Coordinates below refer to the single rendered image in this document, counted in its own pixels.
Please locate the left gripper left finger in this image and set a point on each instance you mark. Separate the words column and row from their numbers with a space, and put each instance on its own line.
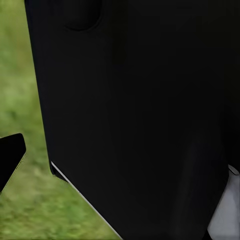
column 12, row 150

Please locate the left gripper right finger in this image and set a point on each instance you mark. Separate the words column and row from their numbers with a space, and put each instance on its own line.
column 232, row 149

